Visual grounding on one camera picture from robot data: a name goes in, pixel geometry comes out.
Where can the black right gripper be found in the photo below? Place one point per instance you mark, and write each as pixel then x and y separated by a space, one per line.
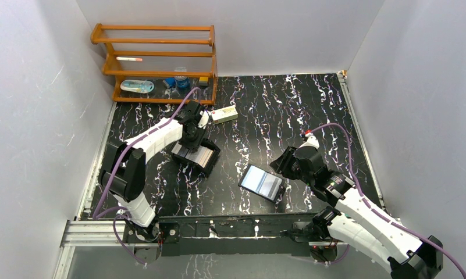
pixel 282 163

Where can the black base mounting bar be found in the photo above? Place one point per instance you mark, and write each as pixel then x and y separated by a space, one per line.
pixel 279 233

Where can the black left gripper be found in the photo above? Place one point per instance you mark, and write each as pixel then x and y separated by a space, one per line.
pixel 196 145

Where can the small blue block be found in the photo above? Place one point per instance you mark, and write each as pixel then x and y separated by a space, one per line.
pixel 169 82

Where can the white green red carton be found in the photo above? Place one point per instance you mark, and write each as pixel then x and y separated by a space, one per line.
pixel 224 114

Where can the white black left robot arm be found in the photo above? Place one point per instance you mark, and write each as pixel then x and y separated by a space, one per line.
pixel 124 165

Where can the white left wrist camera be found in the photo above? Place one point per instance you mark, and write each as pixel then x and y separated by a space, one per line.
pixel 204 120

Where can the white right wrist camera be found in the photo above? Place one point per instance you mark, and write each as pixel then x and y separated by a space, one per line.
pixel 310 140

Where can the white pink marker pen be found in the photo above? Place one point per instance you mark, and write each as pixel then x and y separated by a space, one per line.
pixel 128 59

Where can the blue jar clear lid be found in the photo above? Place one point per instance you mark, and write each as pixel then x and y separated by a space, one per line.
pixel 181 78

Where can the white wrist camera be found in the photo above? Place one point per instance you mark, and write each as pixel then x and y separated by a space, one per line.
pixel 310 140
pixel 204 120

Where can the wooden shelf rack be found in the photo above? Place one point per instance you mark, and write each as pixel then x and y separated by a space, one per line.
pixel 162 48

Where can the black card holder box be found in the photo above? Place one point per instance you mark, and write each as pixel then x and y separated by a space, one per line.
pixel 203 159

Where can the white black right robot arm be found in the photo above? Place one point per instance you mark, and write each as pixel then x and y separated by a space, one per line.
pixel 351 218

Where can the blue white plastic package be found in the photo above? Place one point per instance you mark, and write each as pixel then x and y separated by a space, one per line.
pixel 138 86

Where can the small yellow black block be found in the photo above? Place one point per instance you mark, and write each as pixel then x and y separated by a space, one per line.
pixel 203 81

